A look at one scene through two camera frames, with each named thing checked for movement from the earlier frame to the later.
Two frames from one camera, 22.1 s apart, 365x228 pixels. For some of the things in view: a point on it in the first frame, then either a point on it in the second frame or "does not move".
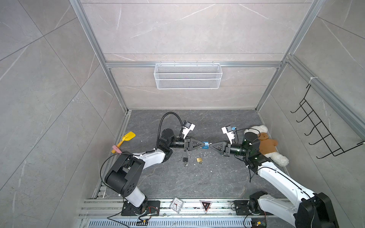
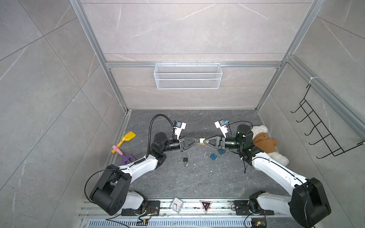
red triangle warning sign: [206, 205] does not move
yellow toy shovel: [129, 136] does not move
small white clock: [176, 204] does not move
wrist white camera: [187, 128] -> [180, 126]
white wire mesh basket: [187, 76] does not move
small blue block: [206, 145] -> [213, 156]
